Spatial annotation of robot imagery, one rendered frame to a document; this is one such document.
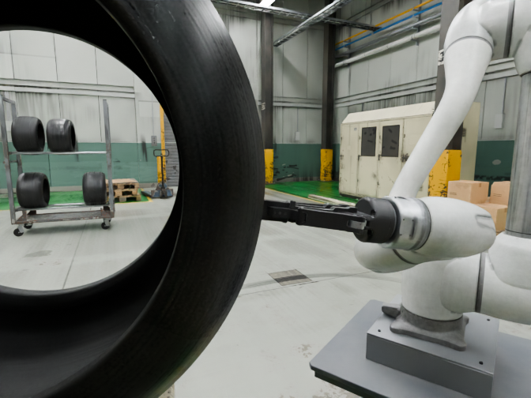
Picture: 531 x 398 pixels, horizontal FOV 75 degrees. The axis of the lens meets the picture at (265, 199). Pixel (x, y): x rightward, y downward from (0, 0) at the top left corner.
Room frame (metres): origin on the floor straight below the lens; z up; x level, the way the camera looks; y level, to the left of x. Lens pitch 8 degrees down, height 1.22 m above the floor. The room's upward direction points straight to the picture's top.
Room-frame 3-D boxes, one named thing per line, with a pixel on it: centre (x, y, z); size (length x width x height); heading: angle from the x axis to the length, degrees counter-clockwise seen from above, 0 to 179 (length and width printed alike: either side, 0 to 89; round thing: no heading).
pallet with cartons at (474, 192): (5.00, -3.42, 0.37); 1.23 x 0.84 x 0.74; 114
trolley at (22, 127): (5.15, 3.02, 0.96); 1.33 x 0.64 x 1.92; 112
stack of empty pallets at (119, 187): (8.41, 3.58, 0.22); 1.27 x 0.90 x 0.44; 24
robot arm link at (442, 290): (0.89, -0.47, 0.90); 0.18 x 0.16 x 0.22; 58
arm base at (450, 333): (0.91, -0.44, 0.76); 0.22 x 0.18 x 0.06; 58
